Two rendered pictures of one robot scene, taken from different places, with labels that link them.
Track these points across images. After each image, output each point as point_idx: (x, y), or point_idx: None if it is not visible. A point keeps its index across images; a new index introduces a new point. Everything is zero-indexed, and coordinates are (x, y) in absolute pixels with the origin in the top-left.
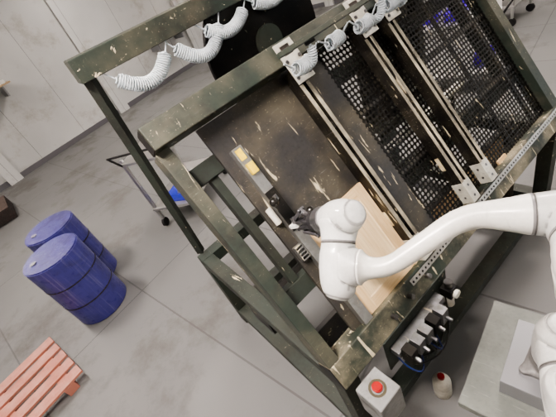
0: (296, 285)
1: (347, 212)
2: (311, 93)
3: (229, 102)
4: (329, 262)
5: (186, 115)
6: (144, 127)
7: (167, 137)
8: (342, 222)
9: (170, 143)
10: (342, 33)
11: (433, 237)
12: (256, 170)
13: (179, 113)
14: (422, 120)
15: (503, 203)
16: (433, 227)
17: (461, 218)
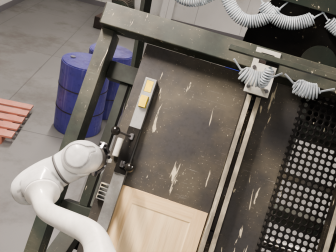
0: (77, 207)
1: (71, 148)
2: (251, 109)
3: (178, 46)
4: (34, 165)
5: (141, 23)
6: (111, 4)
7: (114, 23)
8: (63, 151)
9: (116, 30)
10: (314, 89)
11: (66, 219)
12: (142, 105)
13: (139, 18)
14: (328, 248)
15: (101, 248)
16: (75, 215)
17: (84, 227)
